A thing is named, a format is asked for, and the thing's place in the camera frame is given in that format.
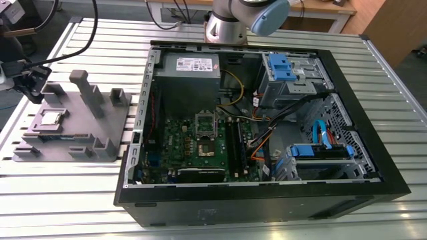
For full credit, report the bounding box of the silver CPU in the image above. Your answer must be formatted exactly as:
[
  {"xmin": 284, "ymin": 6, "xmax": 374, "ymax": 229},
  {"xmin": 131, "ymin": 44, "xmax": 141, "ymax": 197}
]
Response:
[{"xmin": 39, "ymin": 111, "xmax": 67, "ymax": 126}]

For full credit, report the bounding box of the metal socket cover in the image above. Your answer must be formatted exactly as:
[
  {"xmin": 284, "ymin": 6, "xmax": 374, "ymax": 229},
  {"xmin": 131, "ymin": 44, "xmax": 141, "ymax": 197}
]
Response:
[{"xmin": 193, "ymin": 109, "xmax": 220, "ymax": 138}]

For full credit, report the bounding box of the CPU socket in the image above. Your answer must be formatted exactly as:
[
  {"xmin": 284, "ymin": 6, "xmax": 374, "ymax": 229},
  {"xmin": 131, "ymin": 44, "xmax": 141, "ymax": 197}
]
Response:
[{"xmin": 195, "ymin": 136, "xmax": 220, "ymax": 158}]

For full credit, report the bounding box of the RAM stick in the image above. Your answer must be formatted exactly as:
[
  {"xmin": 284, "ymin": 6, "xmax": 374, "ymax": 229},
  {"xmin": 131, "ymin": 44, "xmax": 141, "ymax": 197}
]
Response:
[
  {"xmin": 236, "ymin": 118, "xmax": 251, "ymax": 175},
  {"xmin": 36, "ymin": 134, "xmax": 77, "ymax": 141}
]

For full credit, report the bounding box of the grey parts rack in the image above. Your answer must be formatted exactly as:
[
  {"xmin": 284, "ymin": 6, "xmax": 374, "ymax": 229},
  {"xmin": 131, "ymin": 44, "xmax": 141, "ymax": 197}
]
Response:
[{"xmin": 11, "ymin": 69, "xmax": 133, "ymax": 163}]

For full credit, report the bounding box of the green motherboard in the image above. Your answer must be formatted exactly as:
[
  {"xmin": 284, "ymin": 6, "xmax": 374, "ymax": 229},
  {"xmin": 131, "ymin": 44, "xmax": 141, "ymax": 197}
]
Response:
[{"xmin": 137, "ymin": 117, "xmax": 262, "ymax": 184}]

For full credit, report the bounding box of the grey power supply unit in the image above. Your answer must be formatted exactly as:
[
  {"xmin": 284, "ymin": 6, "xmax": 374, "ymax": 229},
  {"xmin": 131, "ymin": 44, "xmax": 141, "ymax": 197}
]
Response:
[{"xmin": 155, "ymin": 52, "xmax": 223, "ymax": 79}]

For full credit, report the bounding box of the black graphics card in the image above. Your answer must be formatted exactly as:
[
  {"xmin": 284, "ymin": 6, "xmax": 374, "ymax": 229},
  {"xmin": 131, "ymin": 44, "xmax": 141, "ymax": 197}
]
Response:
[{"xmin": 175, "ymin": 166, "xmax": 227, "ymax": 184}]

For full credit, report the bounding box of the black RAM slot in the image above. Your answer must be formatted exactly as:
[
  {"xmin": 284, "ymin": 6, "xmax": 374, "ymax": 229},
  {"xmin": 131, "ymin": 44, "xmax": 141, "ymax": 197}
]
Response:
[
  {"xmin": 232, "ymin": 119, "xmax": 247, "ymax": 175},
  {"xmin": 226, "ymin": 119, "xmax": 239, "ymax": 176},
  {"xmin": 230, "ymin": 119, "xmax": 243, "ymax": 176}
]

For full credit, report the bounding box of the blue disk carrier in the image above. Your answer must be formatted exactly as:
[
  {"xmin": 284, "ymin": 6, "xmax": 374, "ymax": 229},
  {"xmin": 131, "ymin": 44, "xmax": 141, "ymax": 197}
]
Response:
[
  {"xmin": 267, "ymin": 53, "xmax": 300, "ymax": 82},
  {"xmin": 290, "ymin": 144, "xmax": 355, "ymax": 161}
]

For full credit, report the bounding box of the silver drive cage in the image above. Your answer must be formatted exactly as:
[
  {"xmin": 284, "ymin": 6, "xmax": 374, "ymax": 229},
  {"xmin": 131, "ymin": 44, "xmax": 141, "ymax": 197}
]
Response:
[
  {"xmin": 270, "ymin": 143, "xmax": 380, "ymax": 181},
  {"xmin": 258, "ymin": 51, "xmax": 336, "ymax": 109}
]

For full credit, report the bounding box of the black PC case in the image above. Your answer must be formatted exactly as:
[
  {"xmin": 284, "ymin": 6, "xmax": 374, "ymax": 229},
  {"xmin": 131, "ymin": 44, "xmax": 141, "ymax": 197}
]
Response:
[{"xmin": 112, "ymin": 39, "xmax": 412, "ymax": 227}]

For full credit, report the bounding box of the wooden cabinet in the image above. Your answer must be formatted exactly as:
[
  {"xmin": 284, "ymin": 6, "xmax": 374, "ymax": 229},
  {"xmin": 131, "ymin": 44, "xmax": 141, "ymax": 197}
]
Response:
[{"xmin": 342, "ymin": 0, "xmax": 427, "ymax": 68}]

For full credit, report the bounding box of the black camera cable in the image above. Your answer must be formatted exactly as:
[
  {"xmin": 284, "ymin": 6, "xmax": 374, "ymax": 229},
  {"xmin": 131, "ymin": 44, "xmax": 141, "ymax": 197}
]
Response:
[{"xmin": 24, "ymin": 0, "xmax": 100, "ymax": 69}]

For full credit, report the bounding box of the yellow power wire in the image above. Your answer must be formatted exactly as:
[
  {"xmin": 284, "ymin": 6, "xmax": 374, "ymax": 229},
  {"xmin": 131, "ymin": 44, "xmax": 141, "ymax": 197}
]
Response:
[{"xmin": 215, "ymin": 69, "xmax": 247, "ymax": 108}]

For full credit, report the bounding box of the coloured power wire bundle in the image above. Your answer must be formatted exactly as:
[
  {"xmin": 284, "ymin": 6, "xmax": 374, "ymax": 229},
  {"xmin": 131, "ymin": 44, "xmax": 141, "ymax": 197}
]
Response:
[{"xmin": 250, "ymin": 111, "xmax": 272, "ymax": 123}]

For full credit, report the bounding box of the orange data cable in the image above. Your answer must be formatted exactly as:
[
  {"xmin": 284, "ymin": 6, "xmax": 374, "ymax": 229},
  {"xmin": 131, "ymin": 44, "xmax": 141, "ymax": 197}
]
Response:
[{"xmin": 250, "ymin": 144, "xmax": 268, "ymax": 164}]

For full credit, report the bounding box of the black cable bundle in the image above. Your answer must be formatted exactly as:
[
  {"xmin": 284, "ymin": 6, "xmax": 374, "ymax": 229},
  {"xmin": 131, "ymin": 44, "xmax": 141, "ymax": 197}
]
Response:
[{"xmin": 251, "ymin": 92, "xmax": 335, "ymax": 147}]

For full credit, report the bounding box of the light blue data cable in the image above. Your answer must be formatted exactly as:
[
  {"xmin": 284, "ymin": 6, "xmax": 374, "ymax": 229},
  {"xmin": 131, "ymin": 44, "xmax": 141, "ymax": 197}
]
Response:
[{"xmin": 312, "ymin": 119, "xmax": 335, "ymax": 150}]

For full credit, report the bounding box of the red data cable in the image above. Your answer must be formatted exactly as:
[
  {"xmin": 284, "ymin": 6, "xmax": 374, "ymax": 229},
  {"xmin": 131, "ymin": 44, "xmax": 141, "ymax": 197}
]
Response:
[{"xmin": 324, "ymin": 127, "xmax": 339, "ymax": 146}]

